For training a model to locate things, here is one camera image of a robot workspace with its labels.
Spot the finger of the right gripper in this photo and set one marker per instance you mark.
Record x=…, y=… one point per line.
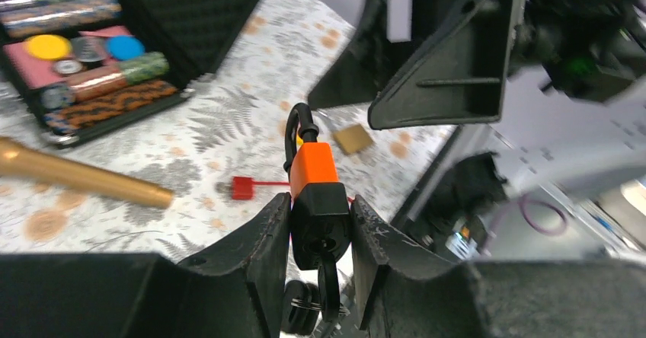
x=458, y=73
x=370, y=59

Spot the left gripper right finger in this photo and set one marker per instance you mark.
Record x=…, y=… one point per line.
x=404, y=290

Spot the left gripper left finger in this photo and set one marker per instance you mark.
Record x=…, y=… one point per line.
x=233, y=288

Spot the black keys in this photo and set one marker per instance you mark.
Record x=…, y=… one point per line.
x=302, y=304

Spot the large brass padlock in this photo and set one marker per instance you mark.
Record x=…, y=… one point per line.
x=351, y=140

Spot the orange black padlock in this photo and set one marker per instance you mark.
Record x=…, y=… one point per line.
x=319, y=222

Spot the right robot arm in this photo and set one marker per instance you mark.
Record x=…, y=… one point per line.
x=592, y=50

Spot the floral table mat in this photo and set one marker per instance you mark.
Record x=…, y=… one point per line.
x=221, y=152

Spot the blue chip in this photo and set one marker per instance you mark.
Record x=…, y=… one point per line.
x=124, y=47

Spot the black poker chip case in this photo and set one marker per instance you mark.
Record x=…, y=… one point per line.
x=89, y=94

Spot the yellow chip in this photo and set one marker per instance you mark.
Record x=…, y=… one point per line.
x=48, y=46

